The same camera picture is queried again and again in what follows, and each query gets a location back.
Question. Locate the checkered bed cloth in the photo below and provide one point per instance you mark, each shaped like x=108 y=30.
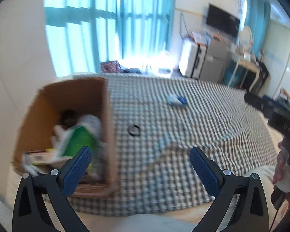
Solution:
x=153 y=140

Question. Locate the patterned dark bag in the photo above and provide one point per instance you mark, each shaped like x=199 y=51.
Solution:
x=111 y=67

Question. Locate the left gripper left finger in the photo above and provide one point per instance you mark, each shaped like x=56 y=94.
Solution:
x=30 y=212

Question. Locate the black wall television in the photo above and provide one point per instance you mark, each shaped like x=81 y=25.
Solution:
x=222 y=20

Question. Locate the small wooden box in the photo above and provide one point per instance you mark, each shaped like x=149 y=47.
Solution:
x=41 y=158

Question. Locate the oval vanity mirror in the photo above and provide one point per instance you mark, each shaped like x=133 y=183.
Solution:
x=245 y=39

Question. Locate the grey mini fridge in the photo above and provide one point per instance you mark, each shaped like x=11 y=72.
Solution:
x=216 y=60

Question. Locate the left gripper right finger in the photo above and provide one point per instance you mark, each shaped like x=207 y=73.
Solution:
x=250 y=213

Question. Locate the person right hand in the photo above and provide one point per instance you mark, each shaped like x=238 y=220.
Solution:
x=281 y=178

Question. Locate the white suitcase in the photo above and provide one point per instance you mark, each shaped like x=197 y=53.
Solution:
x=190 y=58

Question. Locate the brown cardboard box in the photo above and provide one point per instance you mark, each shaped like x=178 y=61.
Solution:
x=60 y=106

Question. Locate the white dressing table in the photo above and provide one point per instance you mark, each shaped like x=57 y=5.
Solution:
x=244 y=78

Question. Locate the green white carton box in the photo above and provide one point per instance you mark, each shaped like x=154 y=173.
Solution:
x=75 y=138

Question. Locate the blue window curtain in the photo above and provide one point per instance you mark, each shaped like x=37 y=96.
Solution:
x=83 y=34

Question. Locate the blue white small packet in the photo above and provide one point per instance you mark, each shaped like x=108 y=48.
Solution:
x=176 y=100

